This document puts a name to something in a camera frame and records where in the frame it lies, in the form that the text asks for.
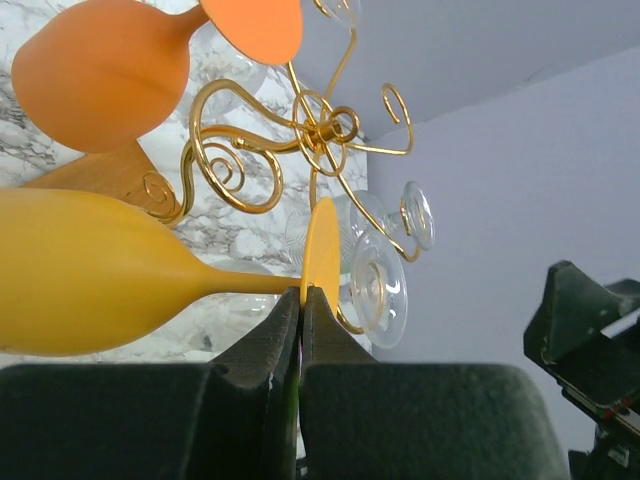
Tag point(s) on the gold wire glass rack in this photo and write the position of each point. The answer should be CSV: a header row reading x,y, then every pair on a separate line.
x,y
242,167

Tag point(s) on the clear stemmed wine glass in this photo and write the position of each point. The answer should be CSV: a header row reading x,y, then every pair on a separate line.
x,y
214,58

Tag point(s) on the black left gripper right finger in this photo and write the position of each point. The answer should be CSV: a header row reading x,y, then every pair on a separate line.
x,y
364,419

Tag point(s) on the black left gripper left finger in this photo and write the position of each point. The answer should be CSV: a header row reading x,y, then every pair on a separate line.
x,y
233,417

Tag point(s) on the orange plastic goblet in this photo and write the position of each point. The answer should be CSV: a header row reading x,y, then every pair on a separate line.
x,y
103,73

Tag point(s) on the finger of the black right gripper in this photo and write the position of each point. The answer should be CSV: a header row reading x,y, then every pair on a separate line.
x,y
574,309

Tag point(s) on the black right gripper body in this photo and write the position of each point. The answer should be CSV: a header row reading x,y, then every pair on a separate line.
x,y
602,379

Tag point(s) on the yellow plastic goblet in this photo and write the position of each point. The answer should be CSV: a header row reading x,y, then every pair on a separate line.
x,y
83,273

